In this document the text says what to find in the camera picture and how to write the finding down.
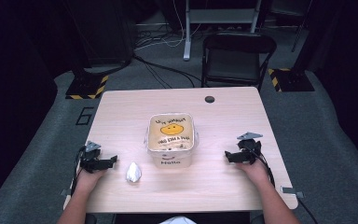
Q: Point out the white metal desk frame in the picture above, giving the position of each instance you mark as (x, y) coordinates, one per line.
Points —
(188, 28)

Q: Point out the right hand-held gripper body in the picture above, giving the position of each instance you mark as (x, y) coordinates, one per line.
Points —
(250, 147)

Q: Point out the person's white clothing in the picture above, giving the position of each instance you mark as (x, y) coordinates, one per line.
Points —
(177, 220)

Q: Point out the white paper ball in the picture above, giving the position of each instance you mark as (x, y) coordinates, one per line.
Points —
(133, 172)

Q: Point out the person's right hand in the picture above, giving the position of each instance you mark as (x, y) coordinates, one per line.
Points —
(254, 172)

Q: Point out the black folding chair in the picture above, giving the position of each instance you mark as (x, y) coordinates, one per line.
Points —
(234, 60)

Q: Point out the white bin with smiley bag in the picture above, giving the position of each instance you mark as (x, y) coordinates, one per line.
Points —
(171, 141)

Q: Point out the person's left hand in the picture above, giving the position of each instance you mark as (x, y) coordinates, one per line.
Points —
(88, 181)

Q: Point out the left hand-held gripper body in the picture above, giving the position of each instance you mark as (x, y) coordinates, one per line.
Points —
(90, 155)

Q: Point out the grey table edge bracket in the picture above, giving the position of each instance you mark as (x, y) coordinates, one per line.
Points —
(66, 192)
(292, 191)

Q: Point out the black stand base striped edge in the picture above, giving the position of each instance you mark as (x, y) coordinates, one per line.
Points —
(85, 87)
(292, 80)

